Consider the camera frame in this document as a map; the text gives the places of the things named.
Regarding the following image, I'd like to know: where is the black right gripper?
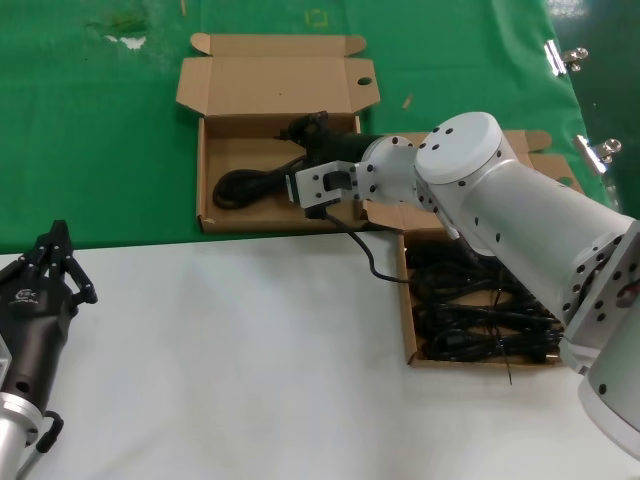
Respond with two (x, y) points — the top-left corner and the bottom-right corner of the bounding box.
(276, 113), (380, 165)

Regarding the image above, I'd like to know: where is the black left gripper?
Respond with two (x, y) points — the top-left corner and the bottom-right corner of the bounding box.
(0, 219), (99, 404)

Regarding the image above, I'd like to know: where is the empty-lid brown cardboard box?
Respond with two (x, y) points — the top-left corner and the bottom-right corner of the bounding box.
(175, 32), (382, 235)

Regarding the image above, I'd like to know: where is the green table cloth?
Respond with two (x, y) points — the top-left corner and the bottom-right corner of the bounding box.
(0, 0), (619, 256)

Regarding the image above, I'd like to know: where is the silver binder clip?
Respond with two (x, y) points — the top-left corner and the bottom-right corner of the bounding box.
(543, 39), (590, 77)
(574, 133), (624, 175)

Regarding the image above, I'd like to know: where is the black zip tie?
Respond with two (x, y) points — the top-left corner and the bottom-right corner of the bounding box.
(492, 324), (515, 389)

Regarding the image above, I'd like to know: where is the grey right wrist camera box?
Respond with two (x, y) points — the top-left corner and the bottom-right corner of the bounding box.
(284, 159), (363, 222)

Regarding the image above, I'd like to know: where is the brown cardboard box with cables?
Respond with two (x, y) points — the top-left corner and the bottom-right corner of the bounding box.
(363, 129), (586, 370)

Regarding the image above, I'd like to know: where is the black right camera cable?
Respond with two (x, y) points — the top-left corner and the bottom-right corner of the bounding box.
(323, 208), (413, 287)

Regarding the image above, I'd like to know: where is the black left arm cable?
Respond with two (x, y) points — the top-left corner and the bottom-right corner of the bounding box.
(14, 408), (65, 480)

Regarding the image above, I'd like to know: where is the right arm cable metal connector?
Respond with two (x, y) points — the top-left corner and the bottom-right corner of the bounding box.
(438, 208), (484, 264)

